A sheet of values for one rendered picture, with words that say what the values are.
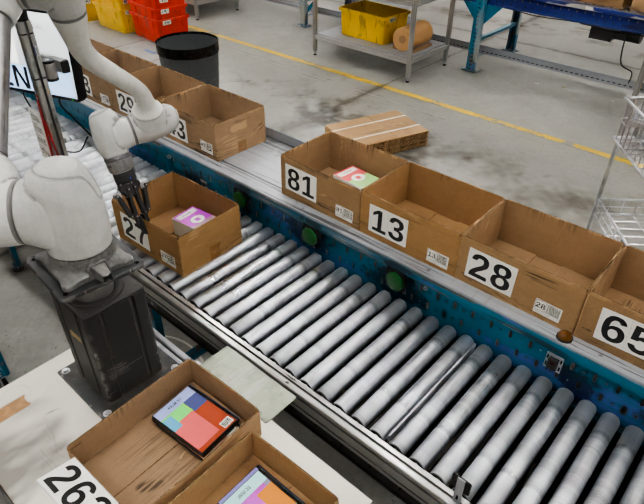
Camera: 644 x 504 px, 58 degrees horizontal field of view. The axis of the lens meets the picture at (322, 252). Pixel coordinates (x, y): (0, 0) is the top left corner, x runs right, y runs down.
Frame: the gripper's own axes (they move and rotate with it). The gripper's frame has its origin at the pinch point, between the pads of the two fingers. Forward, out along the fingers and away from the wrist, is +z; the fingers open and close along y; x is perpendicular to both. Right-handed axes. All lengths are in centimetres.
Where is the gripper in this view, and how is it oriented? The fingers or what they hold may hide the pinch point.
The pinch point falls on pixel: (144, 223)
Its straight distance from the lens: 217.2
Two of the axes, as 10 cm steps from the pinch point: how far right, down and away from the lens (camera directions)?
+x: 7.0, 1.0, -7.0
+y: -6.7, 4.4, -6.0
